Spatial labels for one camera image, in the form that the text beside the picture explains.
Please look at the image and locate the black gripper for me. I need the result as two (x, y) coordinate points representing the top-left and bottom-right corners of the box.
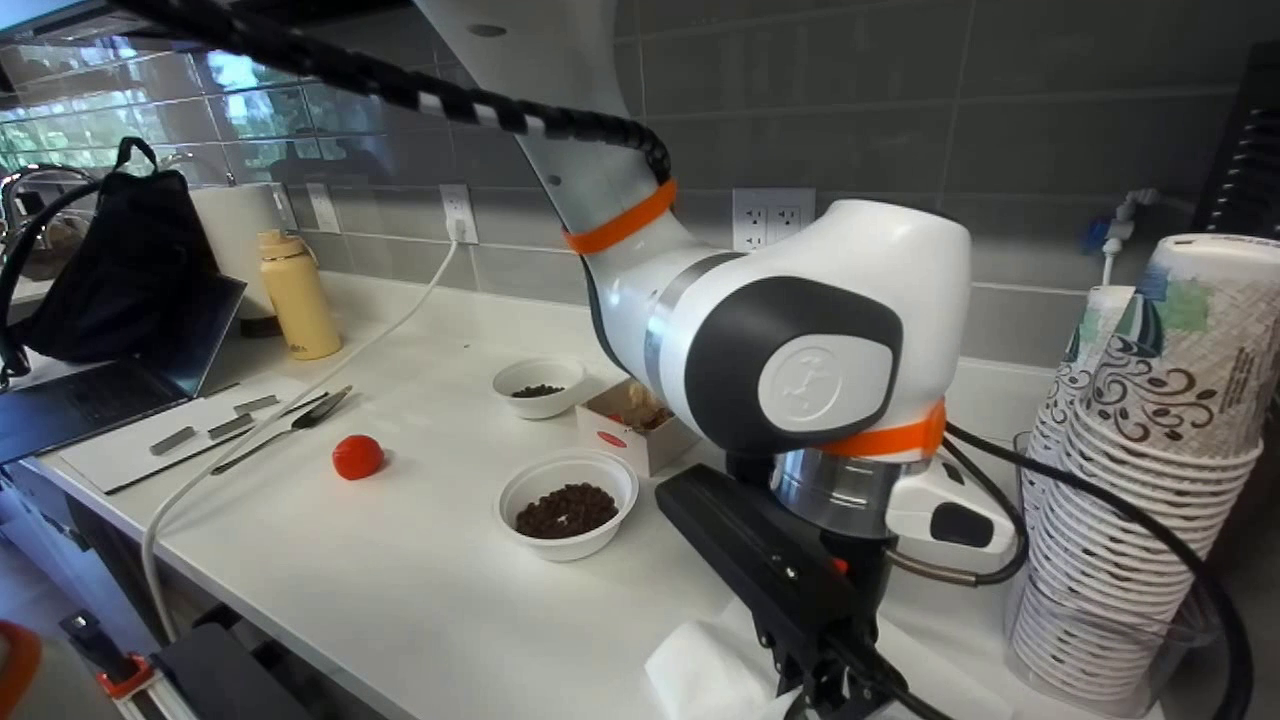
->
(754, 526), (951, 720)

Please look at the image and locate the white paper towel roll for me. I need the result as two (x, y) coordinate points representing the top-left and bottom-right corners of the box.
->
(188, 177), (293, 322)

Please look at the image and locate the white bowl full of beans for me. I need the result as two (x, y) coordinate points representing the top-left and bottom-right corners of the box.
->
(497, 446), (643, 564)

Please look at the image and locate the tall patterned paper cup stack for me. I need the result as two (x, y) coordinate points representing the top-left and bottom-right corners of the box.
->
(1005, 230), (1280, 720)

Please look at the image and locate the short patterned paper cup stack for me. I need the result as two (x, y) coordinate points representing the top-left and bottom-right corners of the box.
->
(1061, 278), (1141, 405)

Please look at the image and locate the white bowl with few beans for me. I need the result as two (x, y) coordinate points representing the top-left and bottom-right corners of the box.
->
(487, 352), (590, 424)

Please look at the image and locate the blue-tipped white spray bottle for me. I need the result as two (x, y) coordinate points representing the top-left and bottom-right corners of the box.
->
(1083, 185), (1163, 291)

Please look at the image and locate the red round object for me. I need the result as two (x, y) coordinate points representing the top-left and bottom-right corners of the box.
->
(330, 430), (391, 484)

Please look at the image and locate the black kitchen knife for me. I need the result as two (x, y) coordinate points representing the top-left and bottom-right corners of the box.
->
(209, 378), (362, 480)

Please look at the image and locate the white outlet with plug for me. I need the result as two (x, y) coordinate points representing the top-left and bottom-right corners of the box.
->
(435, 185), (480, 253)

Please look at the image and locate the yellow squeeze bottle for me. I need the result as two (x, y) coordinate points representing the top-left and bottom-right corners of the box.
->
(256, 227), (347, 364)

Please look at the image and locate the black laptop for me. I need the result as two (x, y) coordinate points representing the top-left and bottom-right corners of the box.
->
(0, 272), (251, 472)

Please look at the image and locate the black backpack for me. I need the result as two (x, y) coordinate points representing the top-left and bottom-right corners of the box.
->
(0, 133), (218, 373)

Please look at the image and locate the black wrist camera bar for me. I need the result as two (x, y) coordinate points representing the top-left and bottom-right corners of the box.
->
(654, 461), (866, 645)

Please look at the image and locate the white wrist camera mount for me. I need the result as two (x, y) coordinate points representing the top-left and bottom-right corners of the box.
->
(887, 461), (1025, 581)

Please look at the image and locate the thin black camera cable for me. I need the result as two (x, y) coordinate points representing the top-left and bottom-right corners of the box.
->
(878, 418), (1257, 720)

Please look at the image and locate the white double wall outlet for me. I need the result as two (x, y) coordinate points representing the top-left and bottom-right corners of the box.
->
(727, 185), (822, 257)

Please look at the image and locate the white power cable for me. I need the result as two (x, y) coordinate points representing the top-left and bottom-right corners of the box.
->
(138, 222), (474, 645)

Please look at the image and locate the black corrugated cable conduit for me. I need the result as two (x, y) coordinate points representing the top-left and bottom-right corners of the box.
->
(116, 0), (677, 185)

